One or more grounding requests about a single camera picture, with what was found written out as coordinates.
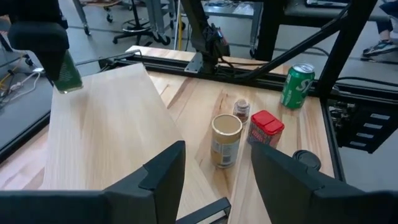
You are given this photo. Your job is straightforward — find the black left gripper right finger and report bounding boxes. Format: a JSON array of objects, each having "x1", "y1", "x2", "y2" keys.
[{"x1": 251, "y1": 141, "x2": 398, "y2": 224}]

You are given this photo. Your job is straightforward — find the green soda can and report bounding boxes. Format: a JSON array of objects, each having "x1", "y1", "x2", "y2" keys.
[{"x1": 279, "y1": 62, "x2": 316, "y2": 110}]

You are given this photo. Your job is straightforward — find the black aluminium table frame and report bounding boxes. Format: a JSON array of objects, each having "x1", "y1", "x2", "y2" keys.
[{"x1": 0, "y1": 0, "x2": 398, "y2": 183}]

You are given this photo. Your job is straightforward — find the tan lid white label jar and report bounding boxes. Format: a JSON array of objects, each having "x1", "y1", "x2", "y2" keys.
[{"x1": 210, "y1": 113, "x2": 243, "y2": 169}]

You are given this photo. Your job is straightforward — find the tilted wooden board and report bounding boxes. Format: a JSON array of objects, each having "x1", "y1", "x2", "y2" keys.
[{"x1": 40, "y1": 49, "x2": 233, "y2": 224}]

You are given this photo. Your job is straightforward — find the person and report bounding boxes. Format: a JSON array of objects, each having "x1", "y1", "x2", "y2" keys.
[{"x1": 362, "y1": 0, "x2": 398, "y2": 59}]

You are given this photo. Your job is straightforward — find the orange spice jar black lid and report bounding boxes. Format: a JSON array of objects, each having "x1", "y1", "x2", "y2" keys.
[{"x1": 292, "y1": 149, "x2": 322, "y2": 171}]

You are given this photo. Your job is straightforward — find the black control box white labels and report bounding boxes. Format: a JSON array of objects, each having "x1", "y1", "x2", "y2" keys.
[{"x1": 328, "y1": 100, "x2": 398, "y2": 155}]

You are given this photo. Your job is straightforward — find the green lid spice jar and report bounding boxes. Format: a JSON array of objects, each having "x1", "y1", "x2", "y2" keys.
[{"x1": 52, "y1": 51, "x2": 84, "y2": 94}]

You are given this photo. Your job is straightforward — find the red lid paprika tin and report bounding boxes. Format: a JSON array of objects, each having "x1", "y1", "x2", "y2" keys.
[{"x1": 247, "y1": 110, "x2": 285, "y2": 149}]

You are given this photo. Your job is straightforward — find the grey metal table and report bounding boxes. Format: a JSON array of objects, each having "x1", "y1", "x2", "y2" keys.
[{"x1": 201, "y1": 0, "x2": 264, "y2": 58}]

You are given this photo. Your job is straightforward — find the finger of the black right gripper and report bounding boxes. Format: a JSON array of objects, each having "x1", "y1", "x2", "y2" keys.
[{"x1": 7, "y1": 21, "x2": 70, "y2": 82}]

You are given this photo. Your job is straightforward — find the black stool on wheels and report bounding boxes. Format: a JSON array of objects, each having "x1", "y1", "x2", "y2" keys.
[{"x1": 111, "y1": 0, "x2": 172, "y2": 47}]

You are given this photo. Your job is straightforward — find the floor cable bundle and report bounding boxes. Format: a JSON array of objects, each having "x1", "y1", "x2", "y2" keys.
[{"x1": 0, "y1": 51, "x2": 43, "y2": 105}]

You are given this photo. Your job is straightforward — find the grey desk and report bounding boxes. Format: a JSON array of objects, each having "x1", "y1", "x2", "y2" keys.
[{"x1": 284, "y1": 0, "x2": 352, "y2": 26}]

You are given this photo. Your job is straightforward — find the small glass spice jar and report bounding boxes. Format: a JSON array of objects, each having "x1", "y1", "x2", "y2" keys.
[{"x1": 233, "y1": 98, "x2": 251, "y2": 124}]

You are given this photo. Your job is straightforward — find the yellow hanging cable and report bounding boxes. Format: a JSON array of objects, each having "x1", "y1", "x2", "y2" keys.
[{"x1": 176, "y1": 0, "x2": 184, "y2": 51}]

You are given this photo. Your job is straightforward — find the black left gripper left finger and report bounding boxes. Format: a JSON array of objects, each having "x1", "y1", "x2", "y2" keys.
[{"x1": 104, "y1": 140, "x2": 187, "y2": 224}]

